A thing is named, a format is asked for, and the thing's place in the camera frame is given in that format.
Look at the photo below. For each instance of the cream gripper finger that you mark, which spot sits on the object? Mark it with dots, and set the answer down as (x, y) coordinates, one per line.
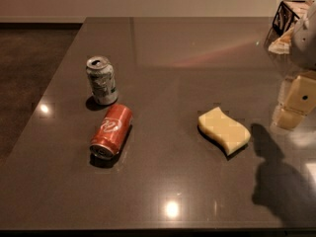
(296, 100)

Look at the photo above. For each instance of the red soda can lying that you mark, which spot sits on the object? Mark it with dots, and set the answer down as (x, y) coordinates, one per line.
(108, 140)

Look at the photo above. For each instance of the white snack packet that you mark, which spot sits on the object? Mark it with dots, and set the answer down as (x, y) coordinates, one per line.
(282, 45)

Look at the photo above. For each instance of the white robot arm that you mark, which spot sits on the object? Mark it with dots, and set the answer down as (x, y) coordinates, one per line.
(295, 24)

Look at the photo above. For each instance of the black wire basket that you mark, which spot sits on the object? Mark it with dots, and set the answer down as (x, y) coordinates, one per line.
(288, 12)

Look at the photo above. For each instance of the silver green 7up can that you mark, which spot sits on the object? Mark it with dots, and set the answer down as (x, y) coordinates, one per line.
(101, 76)

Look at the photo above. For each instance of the yellow wavy sponge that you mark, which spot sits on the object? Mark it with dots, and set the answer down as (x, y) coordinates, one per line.
(230, 134)

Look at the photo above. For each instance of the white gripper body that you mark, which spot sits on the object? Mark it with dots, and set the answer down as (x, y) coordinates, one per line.
(305, 44)

